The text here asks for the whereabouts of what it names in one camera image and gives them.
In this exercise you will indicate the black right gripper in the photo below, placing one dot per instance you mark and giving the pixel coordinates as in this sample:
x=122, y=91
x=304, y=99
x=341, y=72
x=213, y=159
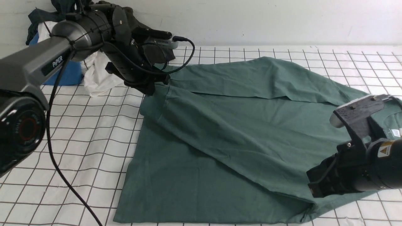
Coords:
x=345, y=172

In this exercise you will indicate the white shirt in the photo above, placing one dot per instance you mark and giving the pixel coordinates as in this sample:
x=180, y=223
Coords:
x=96, y=80

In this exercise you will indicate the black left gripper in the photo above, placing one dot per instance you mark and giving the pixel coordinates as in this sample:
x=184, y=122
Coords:
x=129, y=61

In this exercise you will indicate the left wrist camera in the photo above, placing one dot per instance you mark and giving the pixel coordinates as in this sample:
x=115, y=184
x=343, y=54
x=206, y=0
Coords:
x=159, y=37

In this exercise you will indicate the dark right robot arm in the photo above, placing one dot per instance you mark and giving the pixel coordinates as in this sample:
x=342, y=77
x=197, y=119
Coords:
x=384, y=165

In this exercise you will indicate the dark olive shirt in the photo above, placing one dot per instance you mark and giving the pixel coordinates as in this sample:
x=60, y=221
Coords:
x=138, y=25

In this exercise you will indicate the blue shirt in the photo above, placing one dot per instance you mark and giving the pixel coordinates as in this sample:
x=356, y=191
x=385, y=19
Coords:
x=72, y=74

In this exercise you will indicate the green long-sleeve top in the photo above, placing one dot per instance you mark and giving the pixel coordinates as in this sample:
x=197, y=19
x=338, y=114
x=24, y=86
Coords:
x=231, y=143

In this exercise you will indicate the white grid-pattern tablecloth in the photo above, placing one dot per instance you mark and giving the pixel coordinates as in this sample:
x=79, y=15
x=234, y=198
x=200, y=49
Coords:
x=94, y=139

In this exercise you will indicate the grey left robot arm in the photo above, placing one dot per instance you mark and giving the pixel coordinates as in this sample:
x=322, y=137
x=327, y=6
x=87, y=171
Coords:
x=23, y=105

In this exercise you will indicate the dark navy shirt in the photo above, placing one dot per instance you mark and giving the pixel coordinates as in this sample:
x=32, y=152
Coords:
x=38, y=16

